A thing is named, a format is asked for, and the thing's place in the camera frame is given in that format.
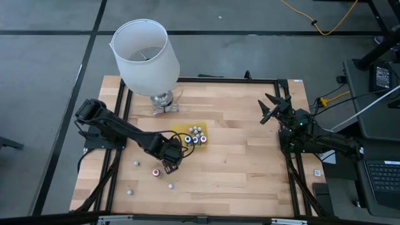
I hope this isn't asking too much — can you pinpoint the black front crossbar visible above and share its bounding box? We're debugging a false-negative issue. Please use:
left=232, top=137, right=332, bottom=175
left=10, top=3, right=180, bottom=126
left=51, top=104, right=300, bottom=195
left=0, top=209, right=400, bottom=225

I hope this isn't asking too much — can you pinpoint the clear lamp power cord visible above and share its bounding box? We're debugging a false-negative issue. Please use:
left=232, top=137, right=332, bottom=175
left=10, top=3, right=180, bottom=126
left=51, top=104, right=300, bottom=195
left=152, top=88, right=185, bottom=116

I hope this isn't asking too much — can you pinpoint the dark grey operator desk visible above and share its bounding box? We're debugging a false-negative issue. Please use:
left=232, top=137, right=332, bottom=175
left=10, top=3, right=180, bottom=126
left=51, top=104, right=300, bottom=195
left=323, top=146, right=400, bottom=219

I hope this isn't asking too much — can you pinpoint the black laptop keyboard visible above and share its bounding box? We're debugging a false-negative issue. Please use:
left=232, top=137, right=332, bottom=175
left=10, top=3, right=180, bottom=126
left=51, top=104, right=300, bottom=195
left=364, top=159, right=400, bottom=210

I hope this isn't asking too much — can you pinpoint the black floor stand foot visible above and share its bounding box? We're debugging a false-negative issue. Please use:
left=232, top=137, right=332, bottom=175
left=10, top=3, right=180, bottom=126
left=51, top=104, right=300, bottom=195
left=0, top=136, right=25, bottom=151

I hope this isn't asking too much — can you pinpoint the white cable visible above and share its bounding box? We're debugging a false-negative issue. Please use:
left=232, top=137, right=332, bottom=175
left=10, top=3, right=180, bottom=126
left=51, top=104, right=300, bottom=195
left=329, top=84, right=400, bottom=132

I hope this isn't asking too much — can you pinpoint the black power adapter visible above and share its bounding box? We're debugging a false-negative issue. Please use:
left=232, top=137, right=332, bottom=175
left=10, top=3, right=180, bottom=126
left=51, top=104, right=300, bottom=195
left=370, top=62, right=394, bottom=93

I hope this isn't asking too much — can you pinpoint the white paper sheet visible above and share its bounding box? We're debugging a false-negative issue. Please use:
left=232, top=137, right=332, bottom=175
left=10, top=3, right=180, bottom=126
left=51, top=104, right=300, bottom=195
left=320, top=149, right=337, bottom=165

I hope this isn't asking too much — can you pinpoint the short yellow plug cable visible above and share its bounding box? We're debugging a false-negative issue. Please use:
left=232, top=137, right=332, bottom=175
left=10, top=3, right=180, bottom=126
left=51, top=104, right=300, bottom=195
left=318, top=90, right=351, bottom=108

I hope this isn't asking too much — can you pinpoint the black side desk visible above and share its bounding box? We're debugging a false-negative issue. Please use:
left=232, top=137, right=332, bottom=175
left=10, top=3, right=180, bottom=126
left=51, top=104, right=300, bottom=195
left=342, top=57, right=400, bottom=142

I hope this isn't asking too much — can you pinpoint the yellow extension cable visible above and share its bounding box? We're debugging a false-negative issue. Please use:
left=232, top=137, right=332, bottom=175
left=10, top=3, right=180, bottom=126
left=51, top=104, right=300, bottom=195
left=279, top=0, right=359, bottom=36

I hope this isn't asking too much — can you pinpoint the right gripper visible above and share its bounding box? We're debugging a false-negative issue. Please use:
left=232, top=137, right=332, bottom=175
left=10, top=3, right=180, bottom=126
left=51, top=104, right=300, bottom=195
left=257, top=92, right=294, bottom=125

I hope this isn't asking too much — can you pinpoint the black diagonal pole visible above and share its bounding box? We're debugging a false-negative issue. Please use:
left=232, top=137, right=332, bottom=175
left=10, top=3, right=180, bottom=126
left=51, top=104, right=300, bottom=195
left=354, top=24, right=400, bottom=71

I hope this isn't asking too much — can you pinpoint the flat black pad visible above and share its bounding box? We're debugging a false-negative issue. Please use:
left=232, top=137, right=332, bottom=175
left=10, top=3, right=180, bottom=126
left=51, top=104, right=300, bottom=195
left=312, top=182, right=334, bottom=216

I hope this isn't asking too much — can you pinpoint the silver lamp white shade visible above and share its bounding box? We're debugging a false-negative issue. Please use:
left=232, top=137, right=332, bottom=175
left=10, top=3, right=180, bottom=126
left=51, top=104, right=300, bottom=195
left=109, top=18, right=181, bottom=108

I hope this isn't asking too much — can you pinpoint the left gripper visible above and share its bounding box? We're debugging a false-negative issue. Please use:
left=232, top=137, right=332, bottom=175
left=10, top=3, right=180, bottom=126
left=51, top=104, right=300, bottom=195
left=158, top=139, right=185, bottom=175

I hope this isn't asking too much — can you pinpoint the yellow plastic bin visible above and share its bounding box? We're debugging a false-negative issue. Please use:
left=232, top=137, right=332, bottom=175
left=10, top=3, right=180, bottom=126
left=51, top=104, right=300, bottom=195
left=171, top=121, right=209, bottom=149

